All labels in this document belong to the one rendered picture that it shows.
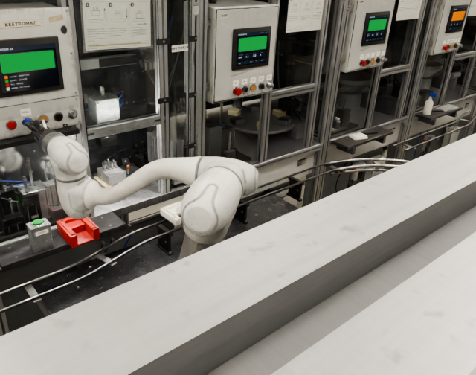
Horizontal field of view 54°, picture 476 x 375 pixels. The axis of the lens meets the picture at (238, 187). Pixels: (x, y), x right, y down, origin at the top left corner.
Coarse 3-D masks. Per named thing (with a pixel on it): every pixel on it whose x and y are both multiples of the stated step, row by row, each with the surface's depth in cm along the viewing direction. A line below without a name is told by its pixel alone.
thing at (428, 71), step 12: (468, 12) 382; (468, 24) 391; (468, 36) 400; (468, 48) 408; (432, 60) 375; (444, 60) 388; (456, 60) 469; (468, 60) 460; (432, 72) 383; (444, 72) 396; (432, 84) 391; (456, 84) 475; (420, 96) 385; (420, 108) 393
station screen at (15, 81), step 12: (0, 48) 164; (12, 48) 166; (24, 48) 169; (36, 48) 172; (48, 48) 174; (0, 60) 165; (0, 72) 167; (12, 72) 169; (24, 72) 172; (36, 72) 175; (48, 72) 178; (12, 84) 171; (24, 84) 174; (36, 84) 177; (48, 84) 179
